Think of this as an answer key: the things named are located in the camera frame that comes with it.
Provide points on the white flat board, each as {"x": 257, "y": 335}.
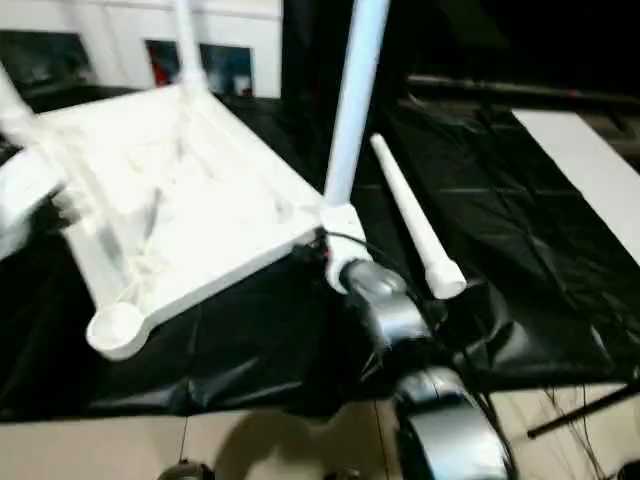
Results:
{"x": 585, "y": 155}

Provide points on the black metal table strut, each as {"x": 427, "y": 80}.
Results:
{"x": 585, "y": 410}

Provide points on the white plastic table leg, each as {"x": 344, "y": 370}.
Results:
{"x": 12, "y": 105}
{"x": 415, "y": 210}
{"x": 355, "y": 100}
{"x": 190, "y": 45}

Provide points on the black case with yellow label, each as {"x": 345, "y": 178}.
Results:
{"x": 310, "y": 45}

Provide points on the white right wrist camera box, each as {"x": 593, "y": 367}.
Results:
{"x": 342, "y": 220}

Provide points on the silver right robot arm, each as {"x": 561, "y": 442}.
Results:
{"x": 380, "y": 290}

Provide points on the white mug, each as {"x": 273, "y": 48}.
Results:
{"x": 243, "y": 85}

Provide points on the black metal rod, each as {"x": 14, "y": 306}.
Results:
{"x": 500, "y": 89}

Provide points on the white cabinet with glass doors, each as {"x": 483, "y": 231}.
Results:
{"x": 115, "y": 25}

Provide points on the black work mat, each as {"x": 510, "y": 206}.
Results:
{"x": 525, "y": 240}

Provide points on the white plastic table top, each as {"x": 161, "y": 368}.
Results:
{"x": 175, "y": 175}

